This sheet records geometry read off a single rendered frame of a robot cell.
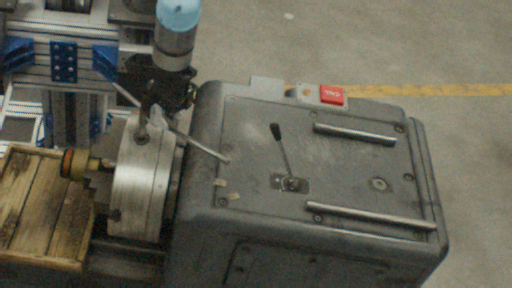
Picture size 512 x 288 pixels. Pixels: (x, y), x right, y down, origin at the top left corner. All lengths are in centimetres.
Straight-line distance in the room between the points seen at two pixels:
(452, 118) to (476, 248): 89
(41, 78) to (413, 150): 121
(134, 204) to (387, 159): 61
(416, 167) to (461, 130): 223
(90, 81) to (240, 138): 80
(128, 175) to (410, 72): 283
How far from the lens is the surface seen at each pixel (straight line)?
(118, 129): 149
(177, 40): 105
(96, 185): 145
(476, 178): 352
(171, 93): 116
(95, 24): 196
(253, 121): 145
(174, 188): 141
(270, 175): 135
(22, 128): 281
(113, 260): 163
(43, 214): 168
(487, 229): 332
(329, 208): 131
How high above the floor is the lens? 227
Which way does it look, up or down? 47 degrees down
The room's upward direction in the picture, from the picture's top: 12 degrees clockwise
